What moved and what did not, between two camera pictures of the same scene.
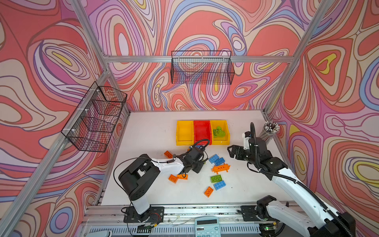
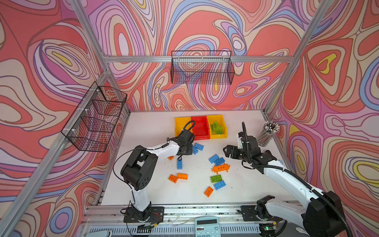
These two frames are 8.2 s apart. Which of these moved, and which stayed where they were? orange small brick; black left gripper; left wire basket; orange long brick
Moved: black left gripper
Stayed: orange long brick; orange small brick; left wire basket
